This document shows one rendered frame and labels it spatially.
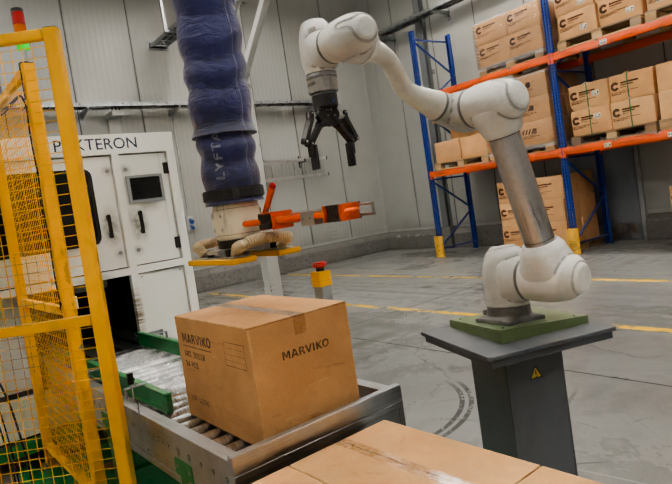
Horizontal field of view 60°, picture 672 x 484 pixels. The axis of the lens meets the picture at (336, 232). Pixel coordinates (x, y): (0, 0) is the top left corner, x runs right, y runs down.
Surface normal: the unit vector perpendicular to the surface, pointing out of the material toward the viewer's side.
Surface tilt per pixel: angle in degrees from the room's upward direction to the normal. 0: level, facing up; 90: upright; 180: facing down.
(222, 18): 79
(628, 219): 90
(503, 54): 90
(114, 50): 90
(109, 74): 90
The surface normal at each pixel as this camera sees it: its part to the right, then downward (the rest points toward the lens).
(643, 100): -0.79, 0.11
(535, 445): 0.30, 0.00
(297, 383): 0.60, -0.05
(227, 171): -0.02, -0.22
